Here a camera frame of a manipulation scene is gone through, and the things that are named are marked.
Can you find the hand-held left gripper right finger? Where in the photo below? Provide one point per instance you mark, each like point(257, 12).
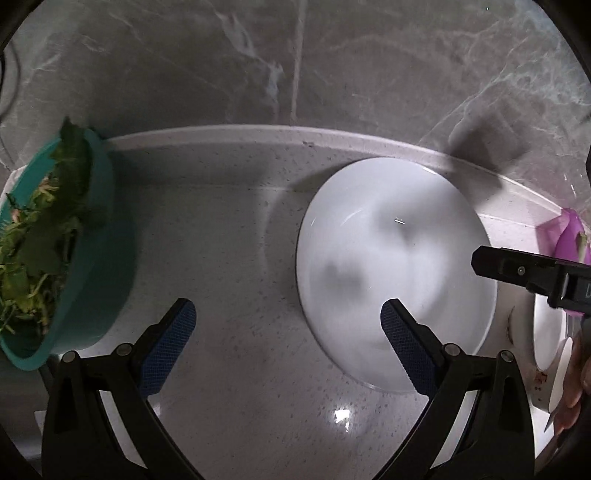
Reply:
point(408, 348)

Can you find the purple plastic basin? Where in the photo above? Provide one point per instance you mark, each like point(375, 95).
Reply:
point(565, 230)

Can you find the leafy green vegetables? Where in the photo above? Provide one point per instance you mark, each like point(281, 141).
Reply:
point(37, 244)

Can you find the green plastic basin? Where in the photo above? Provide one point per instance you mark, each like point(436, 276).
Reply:
point(101, 277)

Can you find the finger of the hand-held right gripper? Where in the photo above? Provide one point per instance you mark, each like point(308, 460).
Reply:
point(508, 267)

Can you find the small patterned white bowl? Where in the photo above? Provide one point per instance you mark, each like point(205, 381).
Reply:
point(524, 360)

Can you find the person's right hand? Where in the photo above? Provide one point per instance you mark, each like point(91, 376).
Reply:
point(572, 406)

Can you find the peeled green vegetable stem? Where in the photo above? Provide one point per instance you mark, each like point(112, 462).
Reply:
point(581, 247)

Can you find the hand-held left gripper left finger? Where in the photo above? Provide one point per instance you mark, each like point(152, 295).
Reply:
point(168, 344)

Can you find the large white bowl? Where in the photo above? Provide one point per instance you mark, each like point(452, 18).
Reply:
point(369, 230)

